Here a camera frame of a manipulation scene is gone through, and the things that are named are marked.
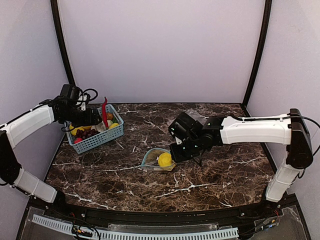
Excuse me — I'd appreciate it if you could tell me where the yellow toy mango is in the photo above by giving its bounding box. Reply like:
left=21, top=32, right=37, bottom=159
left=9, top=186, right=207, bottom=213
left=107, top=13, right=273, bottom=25
left=68, top=124, right=91, bottom=136

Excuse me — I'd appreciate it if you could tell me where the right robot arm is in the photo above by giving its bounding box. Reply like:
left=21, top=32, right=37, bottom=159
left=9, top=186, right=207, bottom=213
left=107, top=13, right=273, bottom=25
left=168, top=108, right=317, bottom=203

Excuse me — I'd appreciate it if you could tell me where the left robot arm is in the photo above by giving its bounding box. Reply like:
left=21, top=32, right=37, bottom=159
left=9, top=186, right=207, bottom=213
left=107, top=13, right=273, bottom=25
left=0, top=84, right=102, bottom=204

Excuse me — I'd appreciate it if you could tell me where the dark red toy food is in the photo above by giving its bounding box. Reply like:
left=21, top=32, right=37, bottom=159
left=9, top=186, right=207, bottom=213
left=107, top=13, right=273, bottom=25
left=73, top=129, right=100, bottom=144

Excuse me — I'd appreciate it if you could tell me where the yellow toy food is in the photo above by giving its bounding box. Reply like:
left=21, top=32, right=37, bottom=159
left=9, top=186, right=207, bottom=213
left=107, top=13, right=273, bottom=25
left=108, top=122, right=119, bottom=130

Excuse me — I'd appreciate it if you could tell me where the white toy garlic bulb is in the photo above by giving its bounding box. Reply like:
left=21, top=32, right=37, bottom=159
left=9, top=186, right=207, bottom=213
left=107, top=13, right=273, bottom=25
left=90, top=121, right=108, bottom=133

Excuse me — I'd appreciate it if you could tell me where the red toy chili pepper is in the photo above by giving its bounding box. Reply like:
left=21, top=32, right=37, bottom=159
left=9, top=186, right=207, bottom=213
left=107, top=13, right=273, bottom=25
left=101, top=97, right=109, bottom=129

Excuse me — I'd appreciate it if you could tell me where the brown toy kiwi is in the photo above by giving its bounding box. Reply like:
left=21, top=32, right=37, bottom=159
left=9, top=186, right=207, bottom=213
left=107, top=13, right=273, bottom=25
left=106, top=112, right=114, bottom=121

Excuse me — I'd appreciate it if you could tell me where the blue perforated plastic basket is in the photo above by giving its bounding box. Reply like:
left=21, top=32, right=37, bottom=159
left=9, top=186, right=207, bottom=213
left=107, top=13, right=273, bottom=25
left=66, top=104, right=124, bottom=154

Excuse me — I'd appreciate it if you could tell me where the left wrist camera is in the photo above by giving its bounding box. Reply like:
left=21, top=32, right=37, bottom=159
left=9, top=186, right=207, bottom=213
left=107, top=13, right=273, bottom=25
left=75, top=88, right=99, bottom=111

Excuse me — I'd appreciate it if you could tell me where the black front table rail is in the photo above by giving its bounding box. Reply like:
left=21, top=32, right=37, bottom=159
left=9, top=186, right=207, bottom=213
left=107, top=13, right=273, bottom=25
left=38, top=203, right=282, bottom=227

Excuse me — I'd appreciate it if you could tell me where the left black corner post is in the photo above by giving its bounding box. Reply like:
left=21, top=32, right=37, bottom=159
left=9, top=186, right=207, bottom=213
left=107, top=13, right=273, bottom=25
left=50, top=0, right=77, bottom=87

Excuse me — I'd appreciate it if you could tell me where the black corner post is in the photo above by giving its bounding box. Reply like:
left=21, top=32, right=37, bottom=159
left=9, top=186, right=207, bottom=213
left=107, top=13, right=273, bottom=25
left=50, top=0, right=77, bottom=87
left=241, top=0, right=273, bottom=109

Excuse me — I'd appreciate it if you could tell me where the grey slotted cable duct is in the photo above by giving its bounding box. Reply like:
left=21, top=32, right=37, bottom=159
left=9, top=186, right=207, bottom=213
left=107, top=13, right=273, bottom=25
left=31, top=214, right=239, bottom=240

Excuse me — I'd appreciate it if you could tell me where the right black corner post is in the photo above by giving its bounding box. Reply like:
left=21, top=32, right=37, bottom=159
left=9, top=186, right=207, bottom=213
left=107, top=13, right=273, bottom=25
left=241, top=0, right=273, bottom=109

